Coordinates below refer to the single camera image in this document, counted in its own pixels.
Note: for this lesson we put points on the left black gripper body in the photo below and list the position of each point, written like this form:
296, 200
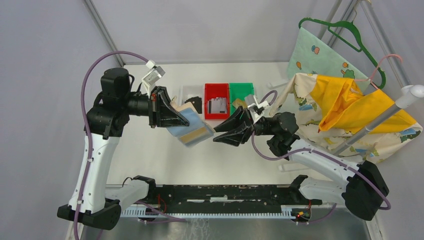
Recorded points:
153, 107

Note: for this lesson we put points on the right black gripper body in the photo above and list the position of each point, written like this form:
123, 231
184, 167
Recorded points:
250, 124

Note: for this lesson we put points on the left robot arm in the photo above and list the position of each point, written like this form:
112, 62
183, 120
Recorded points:
92, 204

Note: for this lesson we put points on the metal rack pole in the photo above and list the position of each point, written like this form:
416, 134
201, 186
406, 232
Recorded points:
410, 95

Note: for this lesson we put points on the clear plastic box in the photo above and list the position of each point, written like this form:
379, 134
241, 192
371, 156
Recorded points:
277, 84

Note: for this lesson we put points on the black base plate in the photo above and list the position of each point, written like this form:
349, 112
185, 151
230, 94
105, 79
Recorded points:
226, 199

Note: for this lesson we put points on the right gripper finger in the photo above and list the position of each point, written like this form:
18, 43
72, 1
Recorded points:
234, 138
232, 123

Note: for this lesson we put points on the white plastic bin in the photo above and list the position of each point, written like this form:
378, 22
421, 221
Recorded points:
188, 91

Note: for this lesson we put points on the white cards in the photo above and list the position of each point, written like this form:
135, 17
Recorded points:
217, 105

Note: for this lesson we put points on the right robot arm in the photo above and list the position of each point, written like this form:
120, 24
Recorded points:
353, 182

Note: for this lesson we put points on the green plastic bin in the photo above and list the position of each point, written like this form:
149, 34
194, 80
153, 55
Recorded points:
239, 91

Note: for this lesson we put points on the green patterned cloth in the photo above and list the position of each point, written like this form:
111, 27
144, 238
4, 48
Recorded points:
313, 56

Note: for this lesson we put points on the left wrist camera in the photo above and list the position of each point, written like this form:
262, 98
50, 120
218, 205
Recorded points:
154, 73

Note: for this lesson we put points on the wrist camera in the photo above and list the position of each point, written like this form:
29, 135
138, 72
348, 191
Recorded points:
255, 108
154, 73

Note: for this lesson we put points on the beige card holder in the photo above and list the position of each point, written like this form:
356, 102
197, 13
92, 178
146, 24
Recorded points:
197, 131

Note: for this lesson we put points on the black cards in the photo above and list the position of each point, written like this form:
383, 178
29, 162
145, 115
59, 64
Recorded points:
197, 102

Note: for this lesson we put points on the red plastic bin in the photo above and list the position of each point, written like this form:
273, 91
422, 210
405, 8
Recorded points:
213, 90

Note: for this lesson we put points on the gold card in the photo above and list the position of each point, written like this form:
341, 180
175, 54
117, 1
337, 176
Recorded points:
237, 103

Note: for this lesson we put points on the green clothes hanger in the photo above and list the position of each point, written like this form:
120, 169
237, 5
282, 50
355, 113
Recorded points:
357, 36

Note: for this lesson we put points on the dinosaur print cloth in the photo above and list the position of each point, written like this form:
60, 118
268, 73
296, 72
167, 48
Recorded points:
376, 146

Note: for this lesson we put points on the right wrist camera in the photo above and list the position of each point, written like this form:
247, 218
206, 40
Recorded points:
255, 108

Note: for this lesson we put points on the yellow cloth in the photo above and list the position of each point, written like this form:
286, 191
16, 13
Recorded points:
344, 106

